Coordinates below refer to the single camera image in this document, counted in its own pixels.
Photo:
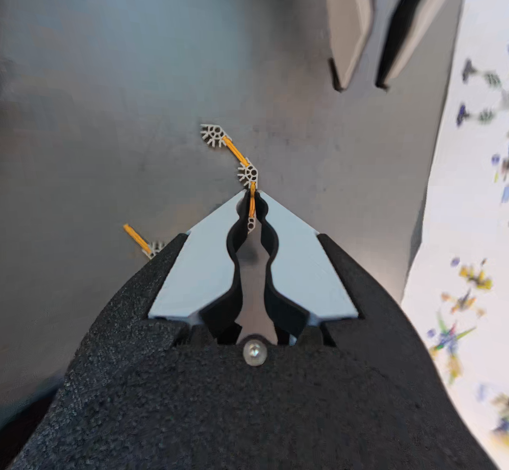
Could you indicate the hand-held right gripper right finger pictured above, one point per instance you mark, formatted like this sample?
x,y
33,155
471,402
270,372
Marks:
x,y
314,275

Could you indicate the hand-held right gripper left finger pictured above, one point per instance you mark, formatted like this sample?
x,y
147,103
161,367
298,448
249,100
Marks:
x,y
195,275

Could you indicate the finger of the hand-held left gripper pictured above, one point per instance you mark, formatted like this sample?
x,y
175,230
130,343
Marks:
x,y
350,8
429,0

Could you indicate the short yellow rod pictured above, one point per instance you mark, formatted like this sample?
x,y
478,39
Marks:
x,y
252,201
235,151
136,236

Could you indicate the white building instruction sheet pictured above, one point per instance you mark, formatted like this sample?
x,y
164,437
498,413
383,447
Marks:
x,y
469,219

